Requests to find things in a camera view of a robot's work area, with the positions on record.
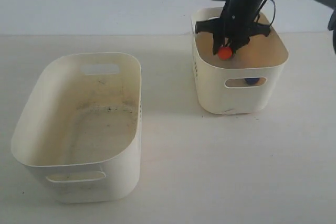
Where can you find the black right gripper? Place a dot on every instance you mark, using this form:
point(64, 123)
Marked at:
point(236, 22)

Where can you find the blue capped tube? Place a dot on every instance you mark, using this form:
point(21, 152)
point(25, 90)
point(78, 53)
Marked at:
point(252, 81)

